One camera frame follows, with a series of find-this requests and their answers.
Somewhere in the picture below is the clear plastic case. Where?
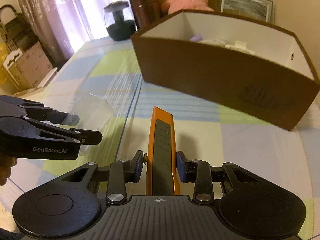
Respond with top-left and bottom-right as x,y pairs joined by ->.
67,92 -> 115,157

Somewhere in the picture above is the orange black utility knife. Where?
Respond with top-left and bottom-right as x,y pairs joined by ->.
145,107 -> 180,196

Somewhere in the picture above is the purple cream tube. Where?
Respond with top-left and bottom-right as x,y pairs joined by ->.
189,35 -> 203,42

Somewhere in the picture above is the cream plastic clip holder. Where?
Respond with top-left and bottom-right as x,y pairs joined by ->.
225,40 -> 255,55

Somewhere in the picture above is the person's hand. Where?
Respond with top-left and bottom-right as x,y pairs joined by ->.
0,153 -> 17,186

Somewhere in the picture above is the cardboard boxes stack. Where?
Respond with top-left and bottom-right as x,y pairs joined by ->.
1,4 -> 57,91

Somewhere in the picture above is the checkered plaid tablecloth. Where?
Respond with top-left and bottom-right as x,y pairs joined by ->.
0,36 -> 318,238

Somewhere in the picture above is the pink sheer curtain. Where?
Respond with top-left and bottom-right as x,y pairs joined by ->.
18,0 -> 128,62

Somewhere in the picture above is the brown open storage box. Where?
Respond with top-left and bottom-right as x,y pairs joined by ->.
131,10 -> 319,131

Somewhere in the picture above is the glass dome humidifier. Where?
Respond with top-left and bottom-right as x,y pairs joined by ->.
103,1 -> 136,41

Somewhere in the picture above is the brown cylindrical canister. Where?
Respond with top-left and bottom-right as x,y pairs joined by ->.
129,0 -> 161,30

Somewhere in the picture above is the pink starfish plush toy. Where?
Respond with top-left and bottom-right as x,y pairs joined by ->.
161,0 -> 214,15

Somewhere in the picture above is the framed grey picture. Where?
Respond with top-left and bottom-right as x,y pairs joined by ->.
220,0 -> 273,23

